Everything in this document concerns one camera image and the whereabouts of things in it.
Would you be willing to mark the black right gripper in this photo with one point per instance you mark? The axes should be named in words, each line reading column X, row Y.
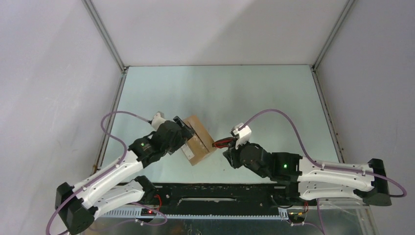
column 231, row 155

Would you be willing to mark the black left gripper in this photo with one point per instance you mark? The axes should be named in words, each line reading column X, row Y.
column 183, row 134

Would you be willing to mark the brown cardboard express box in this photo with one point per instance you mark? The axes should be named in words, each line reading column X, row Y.
column 200, row 146

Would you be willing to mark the red black utility knife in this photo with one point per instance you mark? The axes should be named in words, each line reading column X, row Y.
column 224, row 143

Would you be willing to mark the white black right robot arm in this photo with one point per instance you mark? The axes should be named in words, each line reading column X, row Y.
column 307, row 180

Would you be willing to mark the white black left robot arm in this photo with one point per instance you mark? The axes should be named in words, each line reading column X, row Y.
column 78, row 206

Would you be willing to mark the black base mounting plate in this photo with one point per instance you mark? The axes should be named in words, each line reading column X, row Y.
column 222, row 198

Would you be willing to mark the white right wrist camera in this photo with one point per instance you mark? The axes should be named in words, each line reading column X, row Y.
column 241, row 133

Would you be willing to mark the grey cable duct rail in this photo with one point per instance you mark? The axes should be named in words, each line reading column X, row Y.
column 141, row 213

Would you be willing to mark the aluminium frame post left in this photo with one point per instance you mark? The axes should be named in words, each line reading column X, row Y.
column 103, row 32

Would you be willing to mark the aluminium frame post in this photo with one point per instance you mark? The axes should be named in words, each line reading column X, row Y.
column 333, row 33
column 103, row 32

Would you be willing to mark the aluminium frame post right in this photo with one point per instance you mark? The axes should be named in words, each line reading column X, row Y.
column 333, row 33

